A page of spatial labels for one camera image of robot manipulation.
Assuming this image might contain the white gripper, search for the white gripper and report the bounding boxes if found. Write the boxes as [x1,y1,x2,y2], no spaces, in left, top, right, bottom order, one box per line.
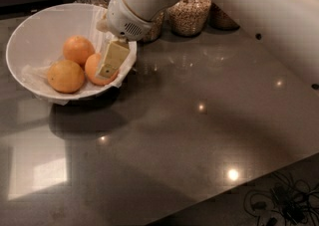
[96,0,153,80]

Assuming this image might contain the white bowl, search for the white bowl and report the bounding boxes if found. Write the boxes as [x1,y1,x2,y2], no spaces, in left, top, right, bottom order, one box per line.
[5,2,138,102]

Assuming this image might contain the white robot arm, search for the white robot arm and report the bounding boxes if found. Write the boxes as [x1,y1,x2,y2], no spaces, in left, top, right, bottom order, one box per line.
[99,0,319,91]

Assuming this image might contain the orange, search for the orange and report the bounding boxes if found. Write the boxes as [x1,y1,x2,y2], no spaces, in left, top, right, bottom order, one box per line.
[85,53,119,86]
[63,35,95,66]
[47,60,86,94]

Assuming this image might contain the white paper liner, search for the white paper liner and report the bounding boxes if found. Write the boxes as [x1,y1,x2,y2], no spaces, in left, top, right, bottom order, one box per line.
[21,6,138,107]

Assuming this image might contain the black cables on floor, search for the black cables on floor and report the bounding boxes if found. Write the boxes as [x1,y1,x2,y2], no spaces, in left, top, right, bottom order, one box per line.
[243,169,319,226]

